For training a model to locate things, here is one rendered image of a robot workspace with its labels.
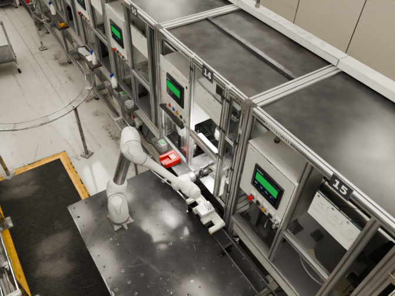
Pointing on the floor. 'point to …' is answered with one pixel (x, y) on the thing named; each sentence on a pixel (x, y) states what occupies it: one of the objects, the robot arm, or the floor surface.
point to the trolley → (7, 52)
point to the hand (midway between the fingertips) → (213, 166)
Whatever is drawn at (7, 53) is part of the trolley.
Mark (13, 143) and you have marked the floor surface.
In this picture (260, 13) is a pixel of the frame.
